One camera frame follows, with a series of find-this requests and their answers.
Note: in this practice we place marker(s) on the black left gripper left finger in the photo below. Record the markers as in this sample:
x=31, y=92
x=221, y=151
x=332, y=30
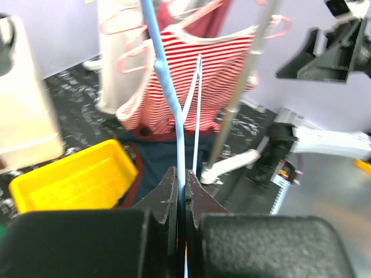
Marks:
x=135, y=242

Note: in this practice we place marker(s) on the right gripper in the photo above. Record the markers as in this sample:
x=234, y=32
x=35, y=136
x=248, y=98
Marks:
x=347, y=50

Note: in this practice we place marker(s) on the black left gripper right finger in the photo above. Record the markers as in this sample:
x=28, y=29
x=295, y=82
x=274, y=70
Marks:
x=221, y=244

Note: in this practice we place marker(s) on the navy tank top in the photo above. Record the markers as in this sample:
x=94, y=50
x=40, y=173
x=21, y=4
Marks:
x=155, y=153

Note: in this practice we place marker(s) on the red white striped tank top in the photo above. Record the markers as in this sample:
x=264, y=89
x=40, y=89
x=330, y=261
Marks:
x=222, y=62

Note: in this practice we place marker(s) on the light blue wire hanger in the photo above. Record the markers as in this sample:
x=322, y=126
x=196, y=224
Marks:
x=163, y=74

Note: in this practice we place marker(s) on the maroon tank top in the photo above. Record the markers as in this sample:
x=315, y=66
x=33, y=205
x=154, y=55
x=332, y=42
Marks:
x=204, y=21

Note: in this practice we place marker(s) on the white rack base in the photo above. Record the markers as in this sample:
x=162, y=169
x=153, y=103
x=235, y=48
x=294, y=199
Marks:
x=242, y=144

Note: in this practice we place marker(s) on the yellow plastic tray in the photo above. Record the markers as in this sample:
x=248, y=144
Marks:
x=94, y=178

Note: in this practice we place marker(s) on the grey clothes rack pole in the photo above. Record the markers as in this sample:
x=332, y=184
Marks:
x=255, y=50

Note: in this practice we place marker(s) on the white drawer unit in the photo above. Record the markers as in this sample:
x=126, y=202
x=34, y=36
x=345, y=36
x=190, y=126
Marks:
x=30, y=133

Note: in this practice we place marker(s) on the dark green mug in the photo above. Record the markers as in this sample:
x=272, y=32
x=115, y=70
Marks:
x=7, y=48

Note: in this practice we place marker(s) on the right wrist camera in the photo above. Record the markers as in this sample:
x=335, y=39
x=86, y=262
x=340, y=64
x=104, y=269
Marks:
x=345, y=9

